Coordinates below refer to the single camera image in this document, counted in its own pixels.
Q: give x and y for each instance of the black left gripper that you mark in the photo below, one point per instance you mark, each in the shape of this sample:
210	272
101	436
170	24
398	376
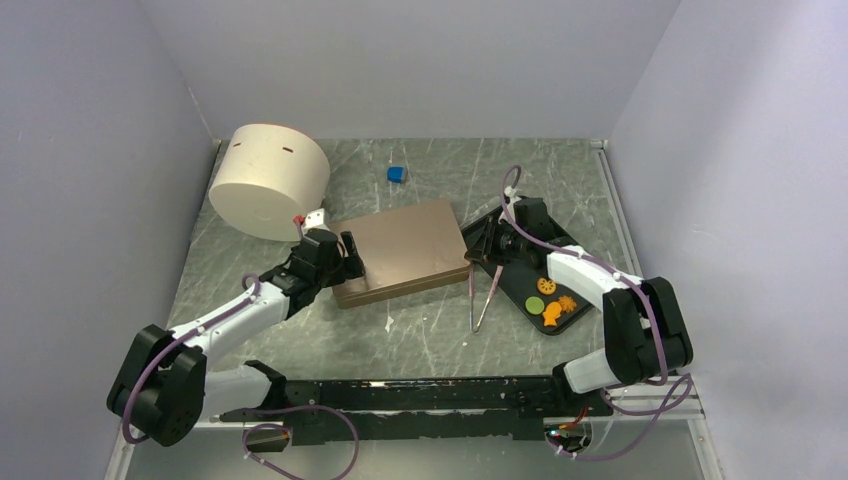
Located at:
352	265

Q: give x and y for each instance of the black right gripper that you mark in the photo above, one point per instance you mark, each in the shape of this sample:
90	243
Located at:
492	231

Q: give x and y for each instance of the brown divided cookie box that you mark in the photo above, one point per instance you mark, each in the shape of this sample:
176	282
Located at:
364	291

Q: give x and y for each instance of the brown box lid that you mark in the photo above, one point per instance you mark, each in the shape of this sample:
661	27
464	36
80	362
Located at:
408	242

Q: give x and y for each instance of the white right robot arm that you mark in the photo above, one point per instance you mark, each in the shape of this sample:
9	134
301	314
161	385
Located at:
644	333

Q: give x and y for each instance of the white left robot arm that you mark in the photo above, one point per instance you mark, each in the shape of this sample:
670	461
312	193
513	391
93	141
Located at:
164	387

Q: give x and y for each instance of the black cookie tray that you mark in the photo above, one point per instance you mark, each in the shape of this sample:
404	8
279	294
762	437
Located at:
516	280

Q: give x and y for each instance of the orange lotus-slice cookie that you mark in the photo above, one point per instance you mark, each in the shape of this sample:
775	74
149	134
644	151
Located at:
546	286

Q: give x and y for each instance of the green round cookie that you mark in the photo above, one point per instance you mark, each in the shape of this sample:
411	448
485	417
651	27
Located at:
534	305

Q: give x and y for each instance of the small blue cube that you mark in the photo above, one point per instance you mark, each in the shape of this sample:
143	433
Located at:
396	174

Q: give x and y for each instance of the orange fish cookie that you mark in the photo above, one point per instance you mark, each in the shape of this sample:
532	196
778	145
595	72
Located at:
551	314

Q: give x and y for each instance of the cream cylindrical container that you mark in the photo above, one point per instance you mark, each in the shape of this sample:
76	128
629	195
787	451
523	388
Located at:
269	175

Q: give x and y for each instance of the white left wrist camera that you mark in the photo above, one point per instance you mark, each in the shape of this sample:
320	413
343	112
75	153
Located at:
313	220

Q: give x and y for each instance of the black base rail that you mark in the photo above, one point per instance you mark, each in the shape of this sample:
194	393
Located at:
521	407

